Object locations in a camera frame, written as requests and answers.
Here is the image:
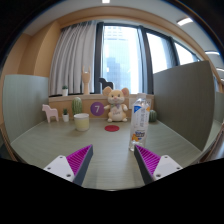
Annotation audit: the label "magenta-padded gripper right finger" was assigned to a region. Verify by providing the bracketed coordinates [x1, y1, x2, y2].
[133, 144, 184, 185]

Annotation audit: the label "dark-framed window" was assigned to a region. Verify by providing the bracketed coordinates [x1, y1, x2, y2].
[94, 21, 203, 95]

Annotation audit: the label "tall green cactus ornament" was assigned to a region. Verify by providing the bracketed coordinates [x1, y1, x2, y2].
[71, 96, 83, 116]

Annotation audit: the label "ceiling lights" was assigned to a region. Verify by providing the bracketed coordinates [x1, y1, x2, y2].
[101, 0, 224, 73]

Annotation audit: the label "grey-white curtain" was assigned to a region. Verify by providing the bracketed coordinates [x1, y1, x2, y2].
[48, 20, 104, 97]

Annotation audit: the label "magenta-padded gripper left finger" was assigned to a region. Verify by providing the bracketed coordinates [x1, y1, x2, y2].
[43, 144, 94, 187]

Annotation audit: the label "cream plastic cup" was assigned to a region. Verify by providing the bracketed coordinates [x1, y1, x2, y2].
[73, 112, 90, 132]

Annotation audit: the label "pink wooden horse figure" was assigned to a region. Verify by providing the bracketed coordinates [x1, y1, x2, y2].
[41, 103, 60, 124]

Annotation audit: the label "wooden hand model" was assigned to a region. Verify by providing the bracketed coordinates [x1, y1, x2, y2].
[81, 65, 92, 95]

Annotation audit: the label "flat round red coaster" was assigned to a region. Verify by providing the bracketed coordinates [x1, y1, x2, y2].
[104, 124, 121, 133]

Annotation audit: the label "black horse figure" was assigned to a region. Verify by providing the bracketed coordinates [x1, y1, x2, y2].
[98, 77, 114, 91]

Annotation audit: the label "grey-green desk partition panel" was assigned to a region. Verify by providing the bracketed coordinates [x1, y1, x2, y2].
[2, 73, 50, 144]
[153, 60, 216, 152]

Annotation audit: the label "round purple number sign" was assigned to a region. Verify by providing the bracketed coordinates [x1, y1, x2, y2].
[90, 101, 106, 117]

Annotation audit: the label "beige plush mouse toy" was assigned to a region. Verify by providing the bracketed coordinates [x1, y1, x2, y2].
[101, 86, 131, 123]

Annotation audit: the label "wooden desk back ledge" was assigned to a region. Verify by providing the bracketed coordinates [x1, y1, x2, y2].
[48, 93, 155, 122]

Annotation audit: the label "clear labelled drink bottle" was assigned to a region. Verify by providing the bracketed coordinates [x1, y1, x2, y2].
[128, 93, 152, 153]

